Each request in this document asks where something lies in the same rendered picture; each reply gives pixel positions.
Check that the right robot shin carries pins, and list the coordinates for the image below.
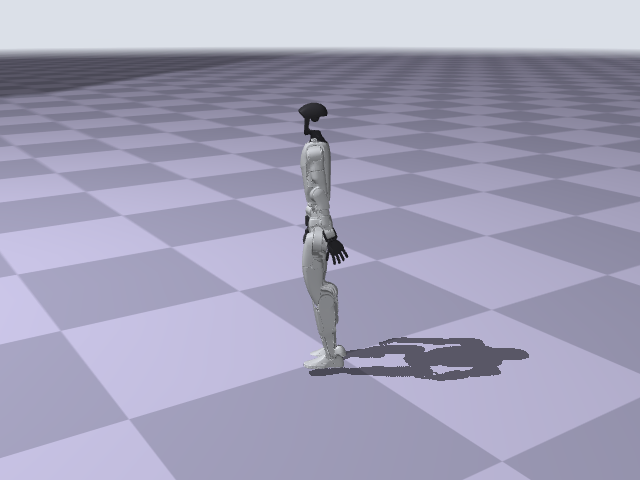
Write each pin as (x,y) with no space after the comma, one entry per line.
(336,317)

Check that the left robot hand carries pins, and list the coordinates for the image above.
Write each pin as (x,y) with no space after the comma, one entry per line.
(334,248)

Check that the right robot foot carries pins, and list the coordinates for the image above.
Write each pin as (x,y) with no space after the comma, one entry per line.
(338,350)

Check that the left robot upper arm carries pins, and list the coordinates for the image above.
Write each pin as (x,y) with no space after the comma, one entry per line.
(315,158)

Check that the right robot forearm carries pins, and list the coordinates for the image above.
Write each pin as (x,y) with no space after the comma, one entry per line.
(308,208)

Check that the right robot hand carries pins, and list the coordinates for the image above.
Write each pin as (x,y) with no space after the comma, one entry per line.
(307,229)

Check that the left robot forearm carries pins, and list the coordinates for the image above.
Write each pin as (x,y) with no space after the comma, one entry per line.
(322,208)

